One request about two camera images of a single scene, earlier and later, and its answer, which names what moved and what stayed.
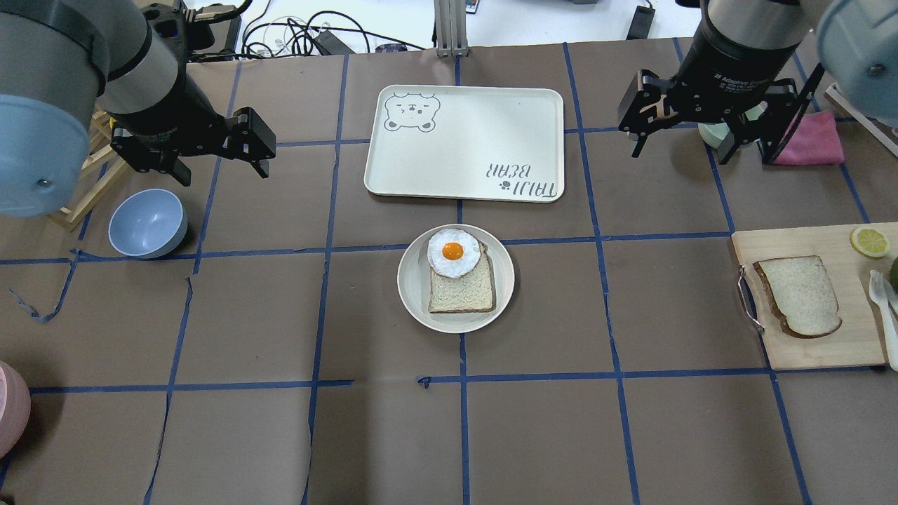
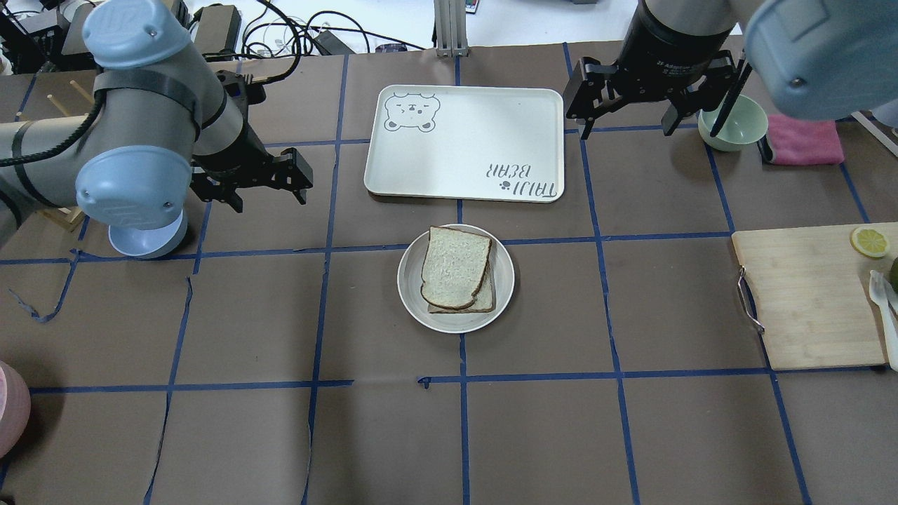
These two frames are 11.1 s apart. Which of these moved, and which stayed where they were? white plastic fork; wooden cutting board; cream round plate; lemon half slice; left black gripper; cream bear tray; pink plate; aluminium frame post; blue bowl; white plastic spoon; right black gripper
Moved: right black gripper; cream round plate; left black gripper
Stayed: lemon half slice; white plastic spoon; wooden cutting board; pink plate; white plastic fork; cream bear tray; aluminium frame post; blue bowl
